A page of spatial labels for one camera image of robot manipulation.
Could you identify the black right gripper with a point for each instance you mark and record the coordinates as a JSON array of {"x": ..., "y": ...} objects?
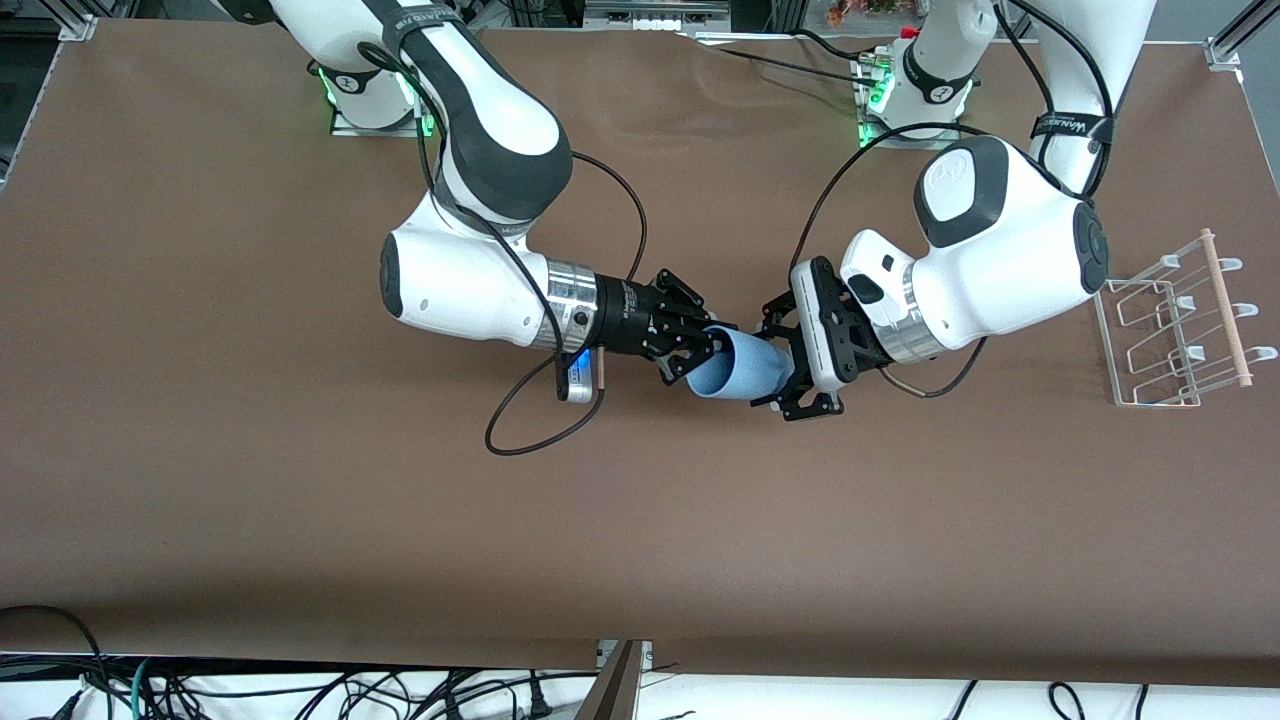
[{"x": 625, "y": 317}]

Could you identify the brown table cover sheet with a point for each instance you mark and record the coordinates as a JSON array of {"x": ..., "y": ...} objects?
[{"x": 640, "y": 520}]

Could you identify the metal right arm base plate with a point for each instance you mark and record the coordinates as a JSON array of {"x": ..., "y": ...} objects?
[{"x": 345, "y": 125}]

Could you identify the white connector strip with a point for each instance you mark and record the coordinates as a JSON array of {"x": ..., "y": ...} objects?
[{"x": 652, "y": 24}]

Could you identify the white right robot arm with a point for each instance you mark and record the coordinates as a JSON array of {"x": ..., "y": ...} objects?
[{"x": 470, "y": 290}]

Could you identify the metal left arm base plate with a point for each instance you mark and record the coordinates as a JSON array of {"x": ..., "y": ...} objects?
[{"x": 870, "y": 135}]

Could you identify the aluminium frame corner profile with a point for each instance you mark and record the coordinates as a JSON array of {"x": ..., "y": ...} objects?
[
  {"x": 1225, "y": 50},
  {"x": 78, "y": 28}
]

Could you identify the blue plastic cup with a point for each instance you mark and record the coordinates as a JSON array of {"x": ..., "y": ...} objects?
[{"x": 745, "y": 368}]

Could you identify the orange red background object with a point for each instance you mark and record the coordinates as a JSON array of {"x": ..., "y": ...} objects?
[{"x": 860, "y": 10}]

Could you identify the metal table support beam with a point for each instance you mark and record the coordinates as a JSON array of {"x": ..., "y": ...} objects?
[{"x": 612, "y": 690}]

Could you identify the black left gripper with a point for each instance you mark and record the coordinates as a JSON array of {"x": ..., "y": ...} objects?
[{"x": 872, "y": 349}]

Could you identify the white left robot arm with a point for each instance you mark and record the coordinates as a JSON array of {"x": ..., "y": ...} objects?
[{"x": 1010, "y": 260}]

